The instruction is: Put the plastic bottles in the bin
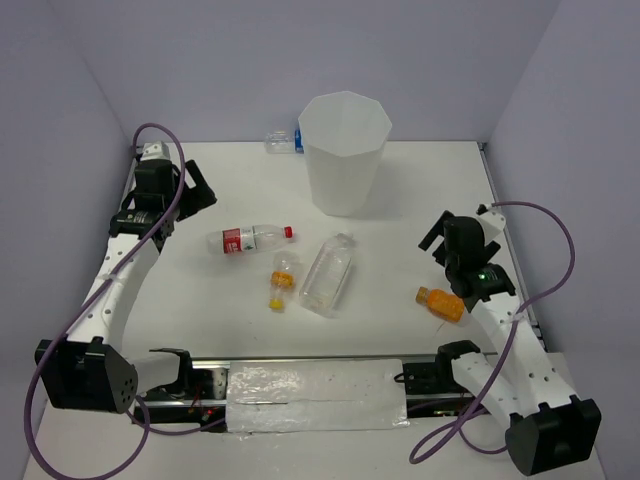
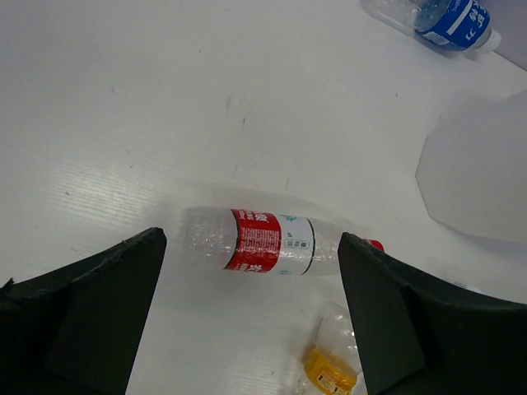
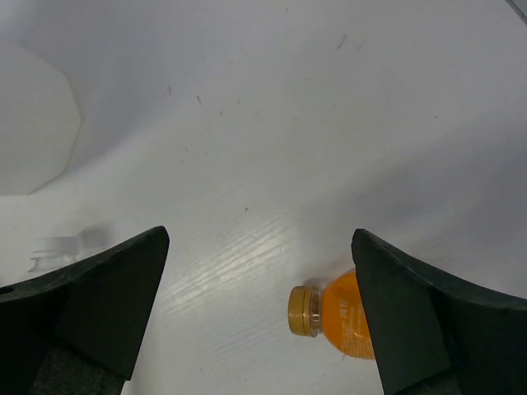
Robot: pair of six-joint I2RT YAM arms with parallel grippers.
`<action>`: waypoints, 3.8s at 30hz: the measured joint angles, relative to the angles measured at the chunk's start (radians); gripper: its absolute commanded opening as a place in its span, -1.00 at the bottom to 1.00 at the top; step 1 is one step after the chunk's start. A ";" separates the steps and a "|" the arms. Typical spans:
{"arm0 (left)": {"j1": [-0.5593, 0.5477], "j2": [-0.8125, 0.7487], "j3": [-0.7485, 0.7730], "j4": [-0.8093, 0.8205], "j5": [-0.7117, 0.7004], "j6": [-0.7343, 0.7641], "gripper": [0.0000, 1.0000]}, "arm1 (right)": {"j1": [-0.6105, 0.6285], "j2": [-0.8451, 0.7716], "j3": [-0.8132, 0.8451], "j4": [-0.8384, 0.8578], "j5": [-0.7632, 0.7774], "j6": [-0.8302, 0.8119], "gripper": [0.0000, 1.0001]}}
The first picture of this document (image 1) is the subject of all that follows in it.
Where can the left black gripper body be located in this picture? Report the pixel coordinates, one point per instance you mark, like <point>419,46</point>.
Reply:
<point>178,177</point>

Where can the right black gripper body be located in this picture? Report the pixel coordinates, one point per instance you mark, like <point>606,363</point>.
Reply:
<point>443,254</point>

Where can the red label clear bottle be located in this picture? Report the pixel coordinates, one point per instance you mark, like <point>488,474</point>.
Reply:
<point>249,239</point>

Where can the orange juice bottle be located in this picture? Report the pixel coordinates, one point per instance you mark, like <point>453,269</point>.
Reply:
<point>445,305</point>

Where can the blue label clear bottle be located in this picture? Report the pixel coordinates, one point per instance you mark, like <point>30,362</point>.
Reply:
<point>284,142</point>

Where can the small yellow cap bottle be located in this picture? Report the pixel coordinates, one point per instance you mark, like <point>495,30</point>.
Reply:
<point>285,275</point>

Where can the large clear plastic bottle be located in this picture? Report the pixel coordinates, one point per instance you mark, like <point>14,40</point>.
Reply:
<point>321,290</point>

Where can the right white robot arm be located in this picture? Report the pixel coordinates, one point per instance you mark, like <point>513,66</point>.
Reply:
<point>546,424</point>

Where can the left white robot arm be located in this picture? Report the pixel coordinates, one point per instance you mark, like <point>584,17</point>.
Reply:
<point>87,370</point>

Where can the white plastic bin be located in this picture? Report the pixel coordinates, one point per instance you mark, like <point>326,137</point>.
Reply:
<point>344,135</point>

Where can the white tape sheet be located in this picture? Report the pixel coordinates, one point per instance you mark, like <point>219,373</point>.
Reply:
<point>341,395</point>

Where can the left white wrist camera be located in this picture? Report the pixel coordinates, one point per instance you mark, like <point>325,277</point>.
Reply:
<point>155,151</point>

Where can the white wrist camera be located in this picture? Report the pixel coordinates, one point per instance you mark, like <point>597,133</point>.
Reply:
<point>492,222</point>
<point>155,151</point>

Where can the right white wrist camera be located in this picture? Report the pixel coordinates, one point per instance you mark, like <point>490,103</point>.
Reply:
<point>492,222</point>

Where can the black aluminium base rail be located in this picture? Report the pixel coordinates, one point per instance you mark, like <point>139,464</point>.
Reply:
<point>429,393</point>

